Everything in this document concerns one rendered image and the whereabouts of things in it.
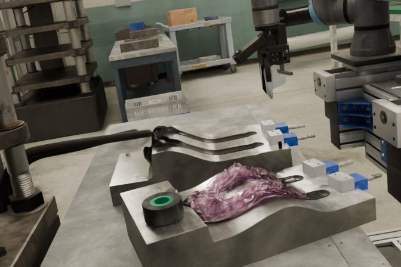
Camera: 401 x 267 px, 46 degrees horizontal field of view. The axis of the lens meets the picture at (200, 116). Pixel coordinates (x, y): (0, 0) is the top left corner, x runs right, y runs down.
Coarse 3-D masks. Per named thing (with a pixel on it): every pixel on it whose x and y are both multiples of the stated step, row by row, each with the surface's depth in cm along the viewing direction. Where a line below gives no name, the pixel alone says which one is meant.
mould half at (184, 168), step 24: (192, 144) 134; (216, 144) 139; (240, 144) 135; (264, 144) 131; (120, 168) 138; (144, 168) 135; (168, 168) 125; (192, 168) 126; (216, 168) 126; (264, 168) 127; (120, 192) 126
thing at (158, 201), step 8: (168, 192) 95; (144, 200) 93; (152, 200) 93; (160, 200) 94; (168, 200) 93; (176, 200) 91; (144, 208) 90; (152, 208) 89; (160, 208) 89; (168, 208) 88; (176, 208) 90; (144, 216) 91; (152, 216) 89; (160, 216) 89; (168, 216) 89; (176, 216) 90; (152, 224) 90; (160, 224) 89; (168, 224) 89
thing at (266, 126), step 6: (264, 120) 144; (270, 120) 143; (264, 126) 140; (270, 126) 140; (276, 126) 141; (282, 126) 141; (288, 126) 142; (294, 126) 142; (300, 126) 142; (264, 132) 140; (282, 132) 141; (288, 132) 141
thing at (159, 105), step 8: (152, 96) 478; (160, 96) 480; (168, 96) 481; (176, 96) 482; (184, 96) 462; (128, 104) 476; (136, 104) 477; (144, 104) 479; (152, 104) 442; (160, 104) 443; (168, 104) 444; (176, 104) 446; (184, 104) 447; (128, 112) 440; (136, 112) 441; (144, 112) 443; (152, 112) 444; (160, 112) 445; (168, 112) 446; (176, 112) 448; (184, 112) 448; (128, 120) 441; (136, 120) 443
